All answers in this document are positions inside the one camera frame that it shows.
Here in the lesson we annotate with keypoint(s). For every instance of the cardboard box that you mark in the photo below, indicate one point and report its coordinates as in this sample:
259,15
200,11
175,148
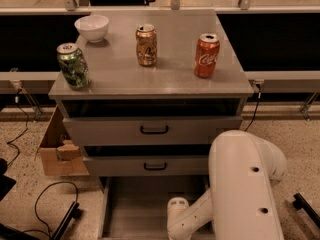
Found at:
59,156

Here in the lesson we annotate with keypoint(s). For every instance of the black stand leg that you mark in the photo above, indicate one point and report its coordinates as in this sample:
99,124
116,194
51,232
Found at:
73,213
300,203

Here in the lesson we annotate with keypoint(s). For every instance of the grey top drawer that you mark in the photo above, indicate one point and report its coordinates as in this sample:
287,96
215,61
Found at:
132,131

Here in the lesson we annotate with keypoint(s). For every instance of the black right stand leg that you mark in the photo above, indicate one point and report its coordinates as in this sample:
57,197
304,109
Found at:
300,203

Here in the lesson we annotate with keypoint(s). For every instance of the gold soda can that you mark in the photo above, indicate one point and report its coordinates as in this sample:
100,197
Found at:
146,44

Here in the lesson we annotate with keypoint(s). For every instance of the black left stand leg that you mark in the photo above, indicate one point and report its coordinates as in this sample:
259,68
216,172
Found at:
73,213

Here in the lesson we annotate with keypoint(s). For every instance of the black object left edge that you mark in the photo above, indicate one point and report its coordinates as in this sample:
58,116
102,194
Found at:
6,183

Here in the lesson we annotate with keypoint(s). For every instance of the grey bottom drawer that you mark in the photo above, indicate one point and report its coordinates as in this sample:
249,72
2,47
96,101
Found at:
135,208

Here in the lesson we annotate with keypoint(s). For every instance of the grey drawer cabinet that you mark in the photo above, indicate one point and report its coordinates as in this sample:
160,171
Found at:
121,87

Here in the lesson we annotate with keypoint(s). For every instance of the green soda can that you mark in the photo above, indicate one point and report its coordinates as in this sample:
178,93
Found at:
73,65

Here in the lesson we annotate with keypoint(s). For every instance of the red Coca-Cola can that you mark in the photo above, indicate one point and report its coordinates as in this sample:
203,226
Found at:
207,51

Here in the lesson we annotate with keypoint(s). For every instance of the grey middle drawer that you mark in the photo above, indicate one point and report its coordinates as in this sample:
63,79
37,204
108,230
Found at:
146,165

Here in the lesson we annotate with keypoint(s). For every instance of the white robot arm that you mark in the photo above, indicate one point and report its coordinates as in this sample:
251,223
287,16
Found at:
239,202

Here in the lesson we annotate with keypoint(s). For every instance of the metal railing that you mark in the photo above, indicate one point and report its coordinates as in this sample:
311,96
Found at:
160,4

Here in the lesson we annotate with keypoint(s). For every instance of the grey drawer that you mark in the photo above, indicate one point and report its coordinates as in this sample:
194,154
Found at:
132,131
135,208
146,165

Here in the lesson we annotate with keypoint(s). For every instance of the white bowl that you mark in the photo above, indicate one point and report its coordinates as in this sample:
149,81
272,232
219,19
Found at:
93,27

